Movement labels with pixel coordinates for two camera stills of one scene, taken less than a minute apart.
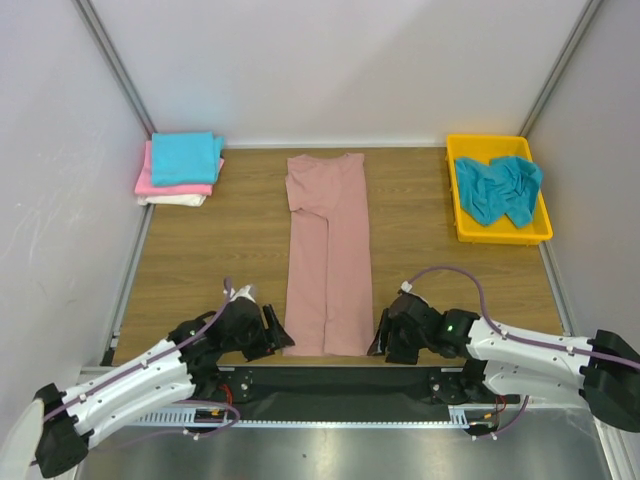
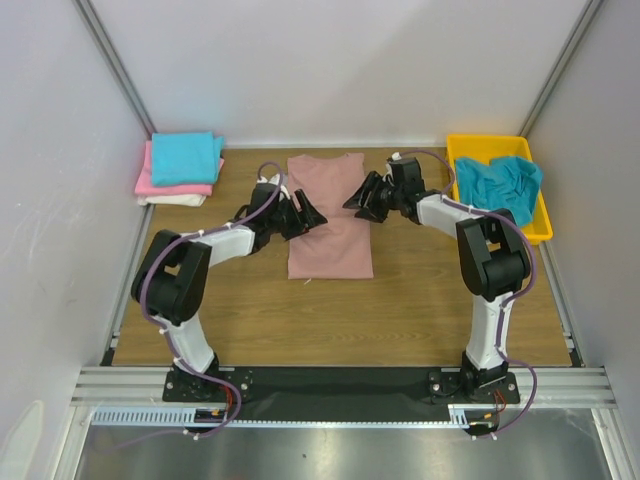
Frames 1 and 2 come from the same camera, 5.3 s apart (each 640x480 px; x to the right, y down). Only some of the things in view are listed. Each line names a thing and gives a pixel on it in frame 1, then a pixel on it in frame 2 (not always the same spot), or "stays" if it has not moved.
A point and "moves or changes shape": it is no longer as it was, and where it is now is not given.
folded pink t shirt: (145, 186) stays
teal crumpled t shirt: (504, 185) stays
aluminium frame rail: (98, 31) stays
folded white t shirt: (176, 200) stays
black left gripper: (273, 338) → (303, 220)
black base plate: (287, 393) stays
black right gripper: (388, 332) → (378, 195)
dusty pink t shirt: (328, 298) moves or changes shape
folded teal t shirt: (181, 158) stays
